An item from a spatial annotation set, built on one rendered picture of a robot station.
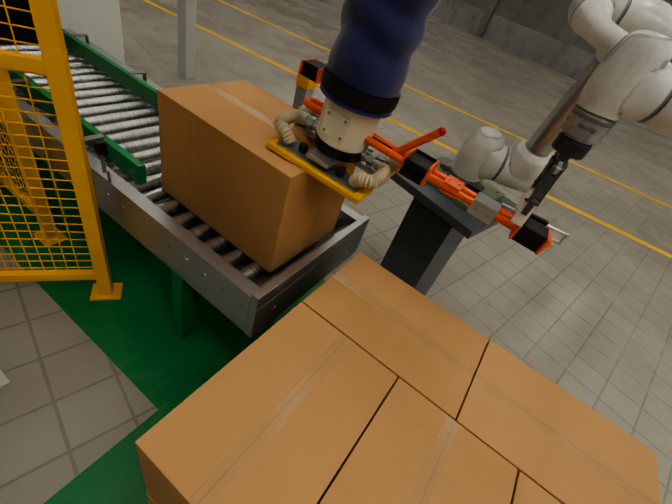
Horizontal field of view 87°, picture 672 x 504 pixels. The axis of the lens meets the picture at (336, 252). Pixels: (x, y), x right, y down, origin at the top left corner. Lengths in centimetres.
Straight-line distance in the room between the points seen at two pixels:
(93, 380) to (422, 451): 123
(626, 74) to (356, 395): 96
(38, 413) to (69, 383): 12
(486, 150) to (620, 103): 81
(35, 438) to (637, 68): 191
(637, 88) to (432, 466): 97
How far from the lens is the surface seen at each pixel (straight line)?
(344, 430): 105
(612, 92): 94
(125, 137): 200
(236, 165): 119
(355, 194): 103
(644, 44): 95
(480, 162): 171
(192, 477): 97
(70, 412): 168
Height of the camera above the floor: 148
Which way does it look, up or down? 40 degrees down
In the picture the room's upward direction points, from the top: 20 degrees clockwise
